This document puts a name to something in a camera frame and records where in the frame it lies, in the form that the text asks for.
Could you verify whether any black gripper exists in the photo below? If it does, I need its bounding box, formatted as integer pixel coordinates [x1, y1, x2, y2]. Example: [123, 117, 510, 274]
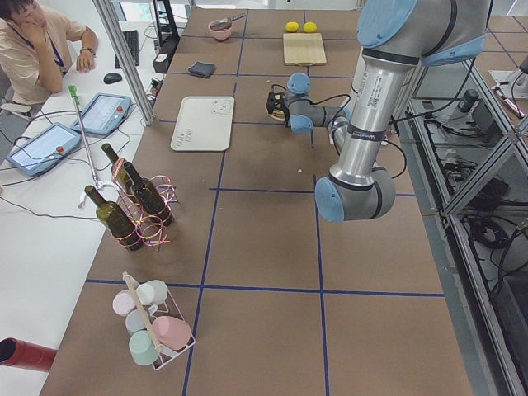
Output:
[266, 92, 289, 115]

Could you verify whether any white round plate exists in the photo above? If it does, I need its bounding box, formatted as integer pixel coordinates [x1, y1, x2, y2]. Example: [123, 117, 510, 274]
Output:
[265, 101, 286, 122]

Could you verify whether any bread slice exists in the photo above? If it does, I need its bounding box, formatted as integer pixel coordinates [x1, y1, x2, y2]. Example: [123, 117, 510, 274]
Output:
[270, 107, 285, 120]

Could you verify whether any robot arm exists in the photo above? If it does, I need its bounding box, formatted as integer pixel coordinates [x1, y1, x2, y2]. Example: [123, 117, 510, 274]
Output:
[266, 1, 493, 222]

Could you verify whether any white bear serving tray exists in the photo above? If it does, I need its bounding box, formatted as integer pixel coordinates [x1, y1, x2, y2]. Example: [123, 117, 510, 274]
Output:
[170, 96, 235, 152]

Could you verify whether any wooden cutting board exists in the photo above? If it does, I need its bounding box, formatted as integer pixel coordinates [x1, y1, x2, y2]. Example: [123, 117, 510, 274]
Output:
[283, 33, 327, 66]

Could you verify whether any yellow lemon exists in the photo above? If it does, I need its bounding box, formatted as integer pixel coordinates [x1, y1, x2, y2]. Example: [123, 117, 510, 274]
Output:
[285, 21, 299, 33]
[303, 21, 318, 33]

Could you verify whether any grey folded cloth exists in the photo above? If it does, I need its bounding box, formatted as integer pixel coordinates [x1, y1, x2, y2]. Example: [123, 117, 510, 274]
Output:
[188, 61, 216, 78]

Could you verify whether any pink bowl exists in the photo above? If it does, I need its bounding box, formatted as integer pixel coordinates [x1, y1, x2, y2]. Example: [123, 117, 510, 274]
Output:
[208, 20, 233, 41]

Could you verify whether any metal scoop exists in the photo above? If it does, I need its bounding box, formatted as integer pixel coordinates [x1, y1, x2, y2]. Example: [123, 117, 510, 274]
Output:
[210, 13, 246, 30]

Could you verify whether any black keyboard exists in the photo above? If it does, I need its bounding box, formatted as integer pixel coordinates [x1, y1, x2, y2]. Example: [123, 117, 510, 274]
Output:
[122, 30, 140, 66]

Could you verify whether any dark green wine bottle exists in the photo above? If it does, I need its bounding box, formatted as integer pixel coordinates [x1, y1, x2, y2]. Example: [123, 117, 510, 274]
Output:
[101, 143, 131, 193]
[84, 185, 144, 251]
[123, 161, 173, 226]

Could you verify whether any black computer mouse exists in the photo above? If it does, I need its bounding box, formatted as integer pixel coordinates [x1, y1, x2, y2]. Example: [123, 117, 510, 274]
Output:
[103, 73, 123, 85]

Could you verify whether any blue teach pendant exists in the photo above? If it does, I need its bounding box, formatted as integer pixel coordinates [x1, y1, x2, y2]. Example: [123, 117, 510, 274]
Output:
[81, 92, 132, 137]
[7, 123, 82, 177]

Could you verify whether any grabber stick green tip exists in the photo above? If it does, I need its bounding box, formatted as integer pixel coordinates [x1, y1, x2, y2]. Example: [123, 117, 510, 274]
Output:
[68, 85, 114, 191]

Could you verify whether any white cup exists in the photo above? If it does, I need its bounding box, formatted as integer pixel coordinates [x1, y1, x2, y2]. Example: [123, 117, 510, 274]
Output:
[136, 280, 168, 305]

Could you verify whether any seated person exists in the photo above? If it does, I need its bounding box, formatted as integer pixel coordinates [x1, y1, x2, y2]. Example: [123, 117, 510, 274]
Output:
[1, 1, 98, 106]

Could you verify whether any light pink cup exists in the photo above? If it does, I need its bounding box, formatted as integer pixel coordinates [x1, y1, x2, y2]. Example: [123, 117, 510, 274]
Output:
[112, 290, 136, 317]

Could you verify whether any grey cup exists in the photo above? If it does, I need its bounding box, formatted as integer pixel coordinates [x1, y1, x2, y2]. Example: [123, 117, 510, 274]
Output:
[125, 309, 146, 336]

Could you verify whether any mint green cup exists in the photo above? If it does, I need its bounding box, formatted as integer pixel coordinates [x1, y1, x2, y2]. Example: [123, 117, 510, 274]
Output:
[129, 330, 160, 366]

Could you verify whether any red cylinder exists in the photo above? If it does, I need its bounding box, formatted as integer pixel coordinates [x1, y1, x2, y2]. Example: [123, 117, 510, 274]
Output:
[1, 337, 57, 372]

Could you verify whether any copper wire bottle rack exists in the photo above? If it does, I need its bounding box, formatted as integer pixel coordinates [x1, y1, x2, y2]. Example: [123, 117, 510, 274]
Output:
[115, 177, 175, 249]

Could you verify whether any aluminium frame post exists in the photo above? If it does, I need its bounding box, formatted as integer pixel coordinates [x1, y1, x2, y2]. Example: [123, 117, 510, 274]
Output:
[92, 0, 154, 125]

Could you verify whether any wooden rack handle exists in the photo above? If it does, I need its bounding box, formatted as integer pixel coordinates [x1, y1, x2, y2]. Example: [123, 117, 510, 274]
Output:
[122, 271, 163, 353]

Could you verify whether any white wire cup rack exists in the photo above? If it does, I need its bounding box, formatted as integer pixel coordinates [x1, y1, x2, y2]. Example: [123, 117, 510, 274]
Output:
[112, 272, 196, 370]

